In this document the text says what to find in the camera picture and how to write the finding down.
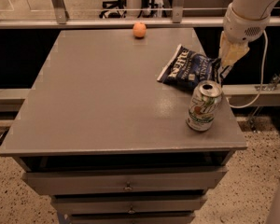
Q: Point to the top grey drawer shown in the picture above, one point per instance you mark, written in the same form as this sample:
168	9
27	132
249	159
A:
168	179

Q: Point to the bottom grey drawer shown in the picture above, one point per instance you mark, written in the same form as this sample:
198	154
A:
144	218

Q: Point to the blue potato chip bag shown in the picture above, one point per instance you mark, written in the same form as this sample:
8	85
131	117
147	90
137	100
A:
188	68

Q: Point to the middle grey drawer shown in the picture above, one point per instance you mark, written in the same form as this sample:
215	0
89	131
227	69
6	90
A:
130	204

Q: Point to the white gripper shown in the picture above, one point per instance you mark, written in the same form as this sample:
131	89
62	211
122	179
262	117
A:
242	29

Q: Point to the green 7up can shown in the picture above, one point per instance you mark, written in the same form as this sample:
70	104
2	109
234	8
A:
205	100

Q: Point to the metal railing frame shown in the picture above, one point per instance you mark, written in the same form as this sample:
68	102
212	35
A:
70	14

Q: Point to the black office chair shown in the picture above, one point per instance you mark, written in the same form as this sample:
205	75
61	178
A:
113	3

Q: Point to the grey drawer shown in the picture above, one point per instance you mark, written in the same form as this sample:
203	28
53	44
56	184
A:
168	179
130	204
144	218

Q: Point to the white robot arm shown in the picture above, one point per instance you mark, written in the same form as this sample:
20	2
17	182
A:
253	9

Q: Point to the orange fruit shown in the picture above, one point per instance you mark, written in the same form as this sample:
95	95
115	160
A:
139	30

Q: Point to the grey drawer cabinet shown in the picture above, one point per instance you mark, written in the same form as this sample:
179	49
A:
97	105

